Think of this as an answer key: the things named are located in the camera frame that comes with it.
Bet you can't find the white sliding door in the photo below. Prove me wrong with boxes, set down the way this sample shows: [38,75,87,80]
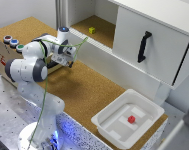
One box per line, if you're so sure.
[111,5,189,87]

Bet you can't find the green button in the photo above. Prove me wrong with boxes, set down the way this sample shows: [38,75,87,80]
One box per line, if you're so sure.
[15,43,26,54]

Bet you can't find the green cable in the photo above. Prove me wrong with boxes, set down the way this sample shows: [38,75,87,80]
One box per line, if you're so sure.
[26,35,89,150]

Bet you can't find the black door handle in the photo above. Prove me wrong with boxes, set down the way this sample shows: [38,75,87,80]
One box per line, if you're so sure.
[137,30,153,64]

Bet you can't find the white plastic box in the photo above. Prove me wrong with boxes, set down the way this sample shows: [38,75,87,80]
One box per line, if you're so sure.
[90,88,166,150]

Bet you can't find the yellow block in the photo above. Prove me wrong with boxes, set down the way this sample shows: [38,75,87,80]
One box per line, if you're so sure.
[88,26,97,35]

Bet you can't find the wooden drawer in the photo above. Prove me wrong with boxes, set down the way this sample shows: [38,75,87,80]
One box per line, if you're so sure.
[43,60,66,77]

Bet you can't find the blue button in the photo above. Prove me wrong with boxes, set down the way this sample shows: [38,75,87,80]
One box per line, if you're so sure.
[9,38,20,48]

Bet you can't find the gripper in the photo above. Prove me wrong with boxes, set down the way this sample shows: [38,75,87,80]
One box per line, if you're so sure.
[50,45,77,68]

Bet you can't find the pink block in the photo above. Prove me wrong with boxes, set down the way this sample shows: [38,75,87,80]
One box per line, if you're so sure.
[127,115,136,124]

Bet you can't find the white cabinet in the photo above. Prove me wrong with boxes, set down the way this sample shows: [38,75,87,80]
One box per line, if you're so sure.
[56,0,189,105]

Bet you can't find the red button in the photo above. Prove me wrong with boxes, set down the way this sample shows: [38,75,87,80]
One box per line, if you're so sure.
[3,34,13,44]

